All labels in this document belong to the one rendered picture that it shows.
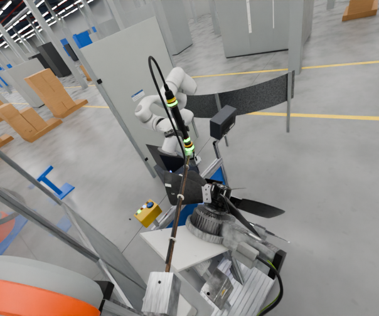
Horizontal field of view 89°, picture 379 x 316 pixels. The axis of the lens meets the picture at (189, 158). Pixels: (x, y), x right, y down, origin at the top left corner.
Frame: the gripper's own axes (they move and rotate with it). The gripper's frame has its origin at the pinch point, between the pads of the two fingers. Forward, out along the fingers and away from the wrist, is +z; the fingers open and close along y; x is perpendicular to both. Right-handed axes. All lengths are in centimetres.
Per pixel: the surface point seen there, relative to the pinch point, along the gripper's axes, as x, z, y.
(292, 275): -163, 47, -21
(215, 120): -39, -35, -60
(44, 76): -24, -813, -103
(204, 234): -48, 16, 22
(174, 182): -22.7, -1.7, 15.2
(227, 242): -55, 25, 17
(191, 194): -30.7, 5.1, 12.8
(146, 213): -56, -33, 31
